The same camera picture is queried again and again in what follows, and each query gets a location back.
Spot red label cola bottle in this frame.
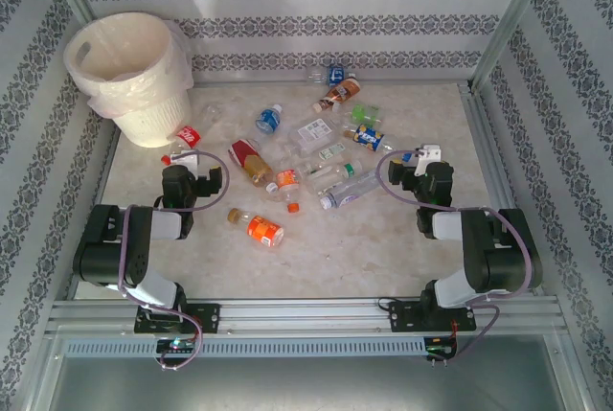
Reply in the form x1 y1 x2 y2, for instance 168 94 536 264
160 103 222 167

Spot red white label tea bottle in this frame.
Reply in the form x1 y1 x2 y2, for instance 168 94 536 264
228 137 280 194

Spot blue yellow pepsi bottle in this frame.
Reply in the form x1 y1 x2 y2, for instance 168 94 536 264
352 123 398 153

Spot purple label water bottle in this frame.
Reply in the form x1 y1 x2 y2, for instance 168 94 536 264
319 169 380 211

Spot orange label bottle tan cap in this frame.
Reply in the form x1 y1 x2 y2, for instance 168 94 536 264
227 207 286 249

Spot clear bottle green cap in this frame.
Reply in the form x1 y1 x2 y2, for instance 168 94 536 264
306 160 366 195

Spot green label soda water bottle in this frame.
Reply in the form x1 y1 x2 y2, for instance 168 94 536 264
329 103 387 127

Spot small bottle green white label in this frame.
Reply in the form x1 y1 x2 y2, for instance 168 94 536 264
295 141 350 178

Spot blue label bottle white cap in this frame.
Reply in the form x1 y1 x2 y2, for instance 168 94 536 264
255 103 284 137

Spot white plastic waste bin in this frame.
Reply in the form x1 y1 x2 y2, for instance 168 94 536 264
64 11 193 148

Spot translucent plastic bin liner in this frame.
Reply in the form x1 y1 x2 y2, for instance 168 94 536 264
66 12 195 120

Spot square clear bottle white label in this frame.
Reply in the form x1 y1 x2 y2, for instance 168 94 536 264
282 116 346 158

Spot brown label bottle tan cap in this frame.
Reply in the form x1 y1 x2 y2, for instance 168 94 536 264
311 78 363 113

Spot crushed clear bottle blue label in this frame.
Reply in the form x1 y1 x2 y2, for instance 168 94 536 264
306 64 349 86

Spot left circuit board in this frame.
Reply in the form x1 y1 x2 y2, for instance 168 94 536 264
156 338 197 354

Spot circuit board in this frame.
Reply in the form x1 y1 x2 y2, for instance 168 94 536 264
425 336 459 362
156 338 197 354

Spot right circuit board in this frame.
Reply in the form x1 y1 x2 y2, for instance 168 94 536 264
425 336 459 362

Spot grey metal panel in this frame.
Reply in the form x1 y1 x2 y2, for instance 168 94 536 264
28 333 588 411

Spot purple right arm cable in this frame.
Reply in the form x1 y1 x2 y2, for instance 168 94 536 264
375 148 534 365

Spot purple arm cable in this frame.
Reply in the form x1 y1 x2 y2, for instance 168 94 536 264
117 149 231 373
375 148 534 365

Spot right aluminium side rail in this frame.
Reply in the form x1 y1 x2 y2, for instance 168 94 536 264
457 82 521 225

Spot aluminium side rail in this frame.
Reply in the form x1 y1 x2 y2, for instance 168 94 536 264
457 82 521 225
64 127 121 302

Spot left aluminium side rail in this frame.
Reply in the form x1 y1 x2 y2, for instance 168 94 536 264
64 127 121 302

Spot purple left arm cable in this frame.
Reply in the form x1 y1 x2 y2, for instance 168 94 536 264
117 149 231 373

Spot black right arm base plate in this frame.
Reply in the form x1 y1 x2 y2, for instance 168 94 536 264
387 299 478 333

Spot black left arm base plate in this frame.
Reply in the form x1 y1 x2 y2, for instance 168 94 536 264
133 303 221 335

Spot right aluminium frame post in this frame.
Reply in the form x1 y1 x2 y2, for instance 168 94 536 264
471 0 559 89

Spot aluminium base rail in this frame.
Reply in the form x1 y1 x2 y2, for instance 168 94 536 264
45 298 564 338

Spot grey slotted cable duct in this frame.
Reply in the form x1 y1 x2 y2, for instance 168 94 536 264
61 337 427 358

